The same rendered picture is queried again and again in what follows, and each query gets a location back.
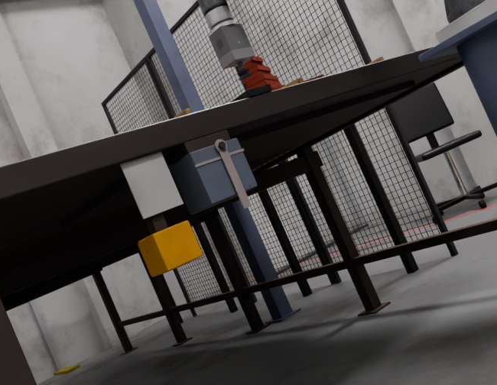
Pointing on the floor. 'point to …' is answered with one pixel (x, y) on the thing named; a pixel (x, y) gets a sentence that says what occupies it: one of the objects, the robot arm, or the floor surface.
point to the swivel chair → (429, 92)
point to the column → (482, 64)
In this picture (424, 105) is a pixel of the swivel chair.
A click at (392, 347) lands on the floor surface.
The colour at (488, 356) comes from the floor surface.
